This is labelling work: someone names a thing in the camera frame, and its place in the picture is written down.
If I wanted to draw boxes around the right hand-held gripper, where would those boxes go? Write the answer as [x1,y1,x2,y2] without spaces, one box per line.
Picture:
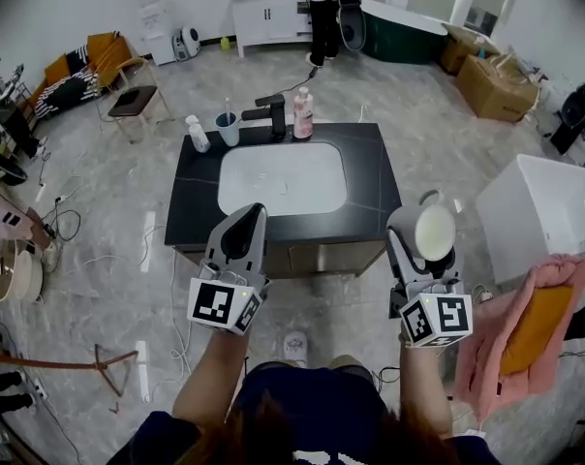
[385,220,475,350]

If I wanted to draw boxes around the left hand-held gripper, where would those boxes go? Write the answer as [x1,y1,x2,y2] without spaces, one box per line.
[186,202,273,337]

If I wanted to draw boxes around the white cup with handle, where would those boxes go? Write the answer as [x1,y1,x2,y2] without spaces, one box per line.
[386,190,457,263]

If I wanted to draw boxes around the white pump bottle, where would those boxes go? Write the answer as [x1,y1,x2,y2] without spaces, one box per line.
[184,114,212,154]

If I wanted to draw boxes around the blue cup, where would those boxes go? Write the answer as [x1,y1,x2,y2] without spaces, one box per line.
[214,110,241,148]

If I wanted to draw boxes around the pink bottle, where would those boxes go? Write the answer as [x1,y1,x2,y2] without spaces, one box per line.
[292,86,315,140]

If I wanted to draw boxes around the person's left forearm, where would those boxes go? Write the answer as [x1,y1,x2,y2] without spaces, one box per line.
[171,329,256,436]

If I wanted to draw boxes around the person's right forearm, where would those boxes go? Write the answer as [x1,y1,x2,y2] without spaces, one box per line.
[398,339,456,441]

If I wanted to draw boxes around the black top vanity cabinet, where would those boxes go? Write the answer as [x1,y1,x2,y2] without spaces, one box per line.
[165,122,404,280]

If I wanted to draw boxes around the white sink basin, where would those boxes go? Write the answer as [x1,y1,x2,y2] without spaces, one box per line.
[217,141,348,217]

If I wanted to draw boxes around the pink towel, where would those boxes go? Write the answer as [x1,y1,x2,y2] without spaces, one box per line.
[452,253,585,423]

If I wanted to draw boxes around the large white box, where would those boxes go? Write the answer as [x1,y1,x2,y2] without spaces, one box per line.
[475,154,585,286]

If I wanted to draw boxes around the person's white shoe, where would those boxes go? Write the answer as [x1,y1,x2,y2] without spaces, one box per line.
[282,331,310,369]

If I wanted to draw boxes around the orange cloth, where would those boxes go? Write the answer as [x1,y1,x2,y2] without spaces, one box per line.
[498,286,575,376]

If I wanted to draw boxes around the black faucet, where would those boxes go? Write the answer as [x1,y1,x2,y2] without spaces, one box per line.
[241,93,289,142]

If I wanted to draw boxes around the person's dark blue shirt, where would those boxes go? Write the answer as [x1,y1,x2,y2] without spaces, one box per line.
[106,360,502,465]

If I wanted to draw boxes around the wooden chair with dark seat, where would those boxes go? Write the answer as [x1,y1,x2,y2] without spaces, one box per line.
[98,55,173,143]

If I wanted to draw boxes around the brown wooden stand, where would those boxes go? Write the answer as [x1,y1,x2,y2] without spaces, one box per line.
[92,342,141,399]

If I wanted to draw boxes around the cardboard box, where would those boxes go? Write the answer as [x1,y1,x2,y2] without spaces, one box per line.
[440,22,501,75]
[455,53,541,123]

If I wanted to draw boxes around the small white round appliance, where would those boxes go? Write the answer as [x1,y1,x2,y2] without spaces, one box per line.
[170,25,202,62]

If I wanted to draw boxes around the black salon chair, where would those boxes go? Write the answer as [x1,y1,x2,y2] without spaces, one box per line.
[549,82,585,157]

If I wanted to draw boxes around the white cabinet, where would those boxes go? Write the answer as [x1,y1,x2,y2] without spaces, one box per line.
[231,0,316,59]

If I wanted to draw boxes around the dark green bathtub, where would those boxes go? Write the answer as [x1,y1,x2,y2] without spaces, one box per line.
[359,0,448,66]

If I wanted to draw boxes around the orange sofa with striped cushions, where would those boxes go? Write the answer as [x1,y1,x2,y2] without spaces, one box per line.
[23,30,135,120]

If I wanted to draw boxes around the round beige drum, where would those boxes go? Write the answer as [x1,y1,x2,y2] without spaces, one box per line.
[0,238,45,303]

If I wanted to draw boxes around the black round basin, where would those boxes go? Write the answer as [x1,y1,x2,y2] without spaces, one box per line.
[0,142,29,187]

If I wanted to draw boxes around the white floor cable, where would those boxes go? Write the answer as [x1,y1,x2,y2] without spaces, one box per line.
[139,249,193,404]

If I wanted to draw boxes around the black floor cable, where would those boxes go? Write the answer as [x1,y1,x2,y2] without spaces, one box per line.
[272,63,323,97]

